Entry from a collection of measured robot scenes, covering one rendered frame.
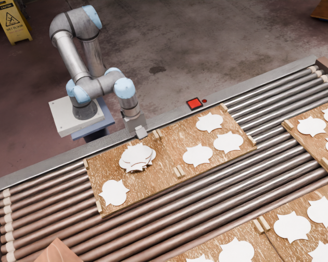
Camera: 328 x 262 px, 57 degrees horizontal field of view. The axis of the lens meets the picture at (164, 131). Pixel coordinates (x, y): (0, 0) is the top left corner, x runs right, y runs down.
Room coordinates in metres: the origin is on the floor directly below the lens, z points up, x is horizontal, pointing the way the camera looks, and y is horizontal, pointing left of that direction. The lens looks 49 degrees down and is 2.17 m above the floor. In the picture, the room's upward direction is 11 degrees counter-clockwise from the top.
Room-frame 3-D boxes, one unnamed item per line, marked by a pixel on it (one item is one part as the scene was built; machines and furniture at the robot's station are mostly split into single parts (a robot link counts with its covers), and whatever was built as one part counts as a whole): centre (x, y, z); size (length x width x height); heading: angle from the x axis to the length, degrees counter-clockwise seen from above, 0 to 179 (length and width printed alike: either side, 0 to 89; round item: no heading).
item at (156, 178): (0.87, 0.20, 0.93); 0.41 x 0.35 x 0.02; 105
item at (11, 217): (0.99, -0.09, 0.90); 1.95 x 0.05 x 0.05; 104
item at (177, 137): (0.98, -0.20, 0.93); 0.41 x 0.35 x 0.02; 105
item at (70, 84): (1.38, 0.43, 1.08); 0.13 x 0.12 x 0.14; 110
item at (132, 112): (0.93, 0.12, 1.30); 0.08 x 0.08 x 0.05
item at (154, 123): (1.20, -0.04, 0.89); 2.08 x 0.09 x 0.06; 104
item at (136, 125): (0.90, 0.11, 1.23); 0.12 x 0.09 x 0.16; 20
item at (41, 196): (1.04, -0.08, 0.90); 1.95 x 0.05 x 0.05; 104
